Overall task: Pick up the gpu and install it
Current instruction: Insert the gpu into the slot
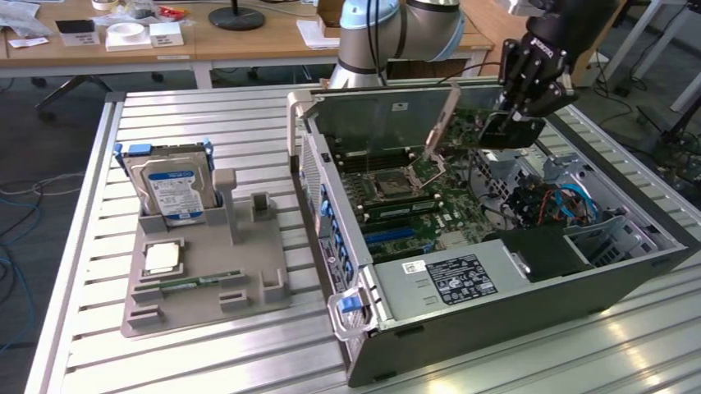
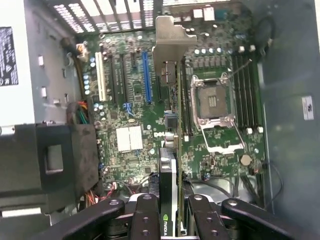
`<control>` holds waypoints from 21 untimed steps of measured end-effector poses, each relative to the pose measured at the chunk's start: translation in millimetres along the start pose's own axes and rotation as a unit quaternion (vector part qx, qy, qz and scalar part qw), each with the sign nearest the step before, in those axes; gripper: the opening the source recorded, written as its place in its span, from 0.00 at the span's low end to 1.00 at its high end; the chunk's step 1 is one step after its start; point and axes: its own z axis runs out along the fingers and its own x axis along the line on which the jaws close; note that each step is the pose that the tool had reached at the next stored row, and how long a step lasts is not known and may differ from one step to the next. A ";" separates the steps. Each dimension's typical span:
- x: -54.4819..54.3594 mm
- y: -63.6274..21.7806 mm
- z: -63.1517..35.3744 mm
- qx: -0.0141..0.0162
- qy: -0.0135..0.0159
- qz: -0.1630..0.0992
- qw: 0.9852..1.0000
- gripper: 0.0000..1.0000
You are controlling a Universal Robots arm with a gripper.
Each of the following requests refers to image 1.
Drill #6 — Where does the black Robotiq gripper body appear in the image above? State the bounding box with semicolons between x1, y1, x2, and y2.
522;0;629;83

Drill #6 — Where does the GPU graphics card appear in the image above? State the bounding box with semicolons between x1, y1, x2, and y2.
423;80;547;159

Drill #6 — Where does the white box with red button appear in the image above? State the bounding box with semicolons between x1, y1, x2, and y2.
578;55;610;89

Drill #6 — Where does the metal drive cage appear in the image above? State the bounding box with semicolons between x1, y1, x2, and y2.
471;118;550;195

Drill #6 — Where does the metal socket cover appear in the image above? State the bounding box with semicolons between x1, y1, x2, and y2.
402;148;448;190

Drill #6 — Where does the green motherboard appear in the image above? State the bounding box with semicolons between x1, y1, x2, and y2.
332;139;514;263

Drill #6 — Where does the CPU socket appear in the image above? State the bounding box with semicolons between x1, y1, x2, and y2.
371;170;420;202

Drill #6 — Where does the grey metal disk bay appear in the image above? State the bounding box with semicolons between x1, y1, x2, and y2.
563;213;661;268

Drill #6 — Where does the white paper stack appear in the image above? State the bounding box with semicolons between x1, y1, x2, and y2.
295;18;342;51

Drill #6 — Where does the silver chipset heatsink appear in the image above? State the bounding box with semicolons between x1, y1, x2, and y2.
435;232;467;250

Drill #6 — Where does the black round lamp base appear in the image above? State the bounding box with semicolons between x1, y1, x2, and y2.
207;0;267;31

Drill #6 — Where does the grey power supply unit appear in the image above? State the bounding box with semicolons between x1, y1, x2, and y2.
371;240;535;322

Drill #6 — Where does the black open PC case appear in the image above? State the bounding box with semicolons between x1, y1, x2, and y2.
284;73;701;389

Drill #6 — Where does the white cube box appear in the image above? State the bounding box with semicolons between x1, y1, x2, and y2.
148;22;185;48

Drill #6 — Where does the hard disk in blue caddy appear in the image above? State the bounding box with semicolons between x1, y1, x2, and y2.
112;138;215;229

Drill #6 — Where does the flat white box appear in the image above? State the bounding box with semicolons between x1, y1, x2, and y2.
104;34;155;53

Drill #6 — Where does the grey plastic parts rack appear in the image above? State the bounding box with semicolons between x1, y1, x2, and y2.
119;167;295;340

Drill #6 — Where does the white tape roll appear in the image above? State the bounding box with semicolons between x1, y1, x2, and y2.
107;22;145;42

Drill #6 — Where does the green RAM stick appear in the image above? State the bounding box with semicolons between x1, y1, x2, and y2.
155;269;243;291

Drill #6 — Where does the silver CPU chip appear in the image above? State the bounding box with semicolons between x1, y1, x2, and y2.
141;242;184;274

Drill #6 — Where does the white box with black top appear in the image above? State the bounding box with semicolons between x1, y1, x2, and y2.
54;19;101;48

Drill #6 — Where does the wooden desk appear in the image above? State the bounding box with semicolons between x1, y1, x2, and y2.
0;0;495;89

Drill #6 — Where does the black chair base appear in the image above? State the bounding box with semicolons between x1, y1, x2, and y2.
32;73;165;122

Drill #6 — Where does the clear plastic bag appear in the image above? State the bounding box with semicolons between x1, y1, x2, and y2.
0;2;53;38

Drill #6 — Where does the black power cable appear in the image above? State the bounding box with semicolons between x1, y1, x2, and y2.
436;61;504;85

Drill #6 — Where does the white desk frame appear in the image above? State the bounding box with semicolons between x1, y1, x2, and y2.
599;0;701;112

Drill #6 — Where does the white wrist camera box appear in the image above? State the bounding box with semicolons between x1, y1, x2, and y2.
506;0;548;17

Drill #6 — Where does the blue wire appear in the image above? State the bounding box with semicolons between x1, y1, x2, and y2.
550;184;601;225

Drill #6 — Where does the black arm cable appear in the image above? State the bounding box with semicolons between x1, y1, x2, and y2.
364;0;387;86

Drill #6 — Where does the red wire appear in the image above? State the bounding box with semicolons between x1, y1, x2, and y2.
532;191;555;223

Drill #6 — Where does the white floor cable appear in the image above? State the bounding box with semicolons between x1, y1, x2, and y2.
0;172;84;198

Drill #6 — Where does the blue floor cable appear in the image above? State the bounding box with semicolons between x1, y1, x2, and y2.
0;196;44;354

